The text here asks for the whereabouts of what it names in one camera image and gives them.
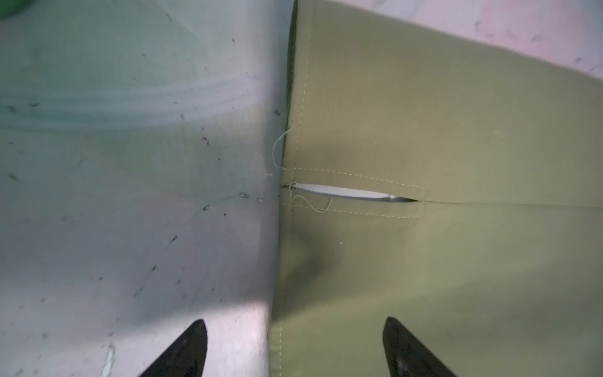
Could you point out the green plastic basket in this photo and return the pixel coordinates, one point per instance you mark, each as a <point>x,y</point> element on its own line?
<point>9,8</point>

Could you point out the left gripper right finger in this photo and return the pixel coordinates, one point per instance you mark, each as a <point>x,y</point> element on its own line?
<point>407,357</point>

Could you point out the olive green skirt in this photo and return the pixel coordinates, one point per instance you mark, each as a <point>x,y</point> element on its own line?
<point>454,186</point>

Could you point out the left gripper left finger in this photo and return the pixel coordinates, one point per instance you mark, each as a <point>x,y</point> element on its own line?
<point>185,357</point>

